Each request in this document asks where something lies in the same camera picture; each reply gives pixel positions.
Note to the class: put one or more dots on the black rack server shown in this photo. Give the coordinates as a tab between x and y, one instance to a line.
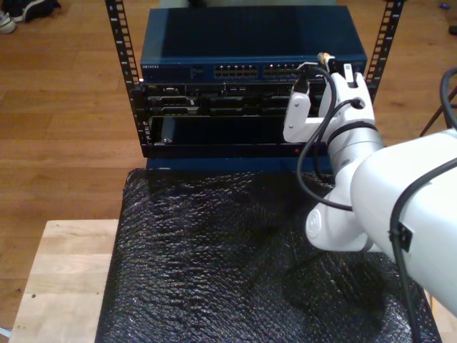
232	103

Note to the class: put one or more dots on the small blue floor object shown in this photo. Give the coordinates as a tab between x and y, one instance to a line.
443	6

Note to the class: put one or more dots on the black bubble mat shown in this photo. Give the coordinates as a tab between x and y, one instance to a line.
214	268

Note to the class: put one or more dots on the dark sneaker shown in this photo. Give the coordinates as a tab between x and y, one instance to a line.
32	9

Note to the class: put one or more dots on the white sneaker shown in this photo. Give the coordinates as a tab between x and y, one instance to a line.
6	23

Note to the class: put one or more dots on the black perforated rack post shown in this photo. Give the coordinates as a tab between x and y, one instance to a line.
121	35
387	28

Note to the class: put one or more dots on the dark red chair frame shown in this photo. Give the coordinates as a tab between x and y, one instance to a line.
432	119

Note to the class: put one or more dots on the blue network switch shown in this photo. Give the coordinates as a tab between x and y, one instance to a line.
250	35

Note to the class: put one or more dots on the blue metal base plate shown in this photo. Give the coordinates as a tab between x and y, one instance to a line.
221	165

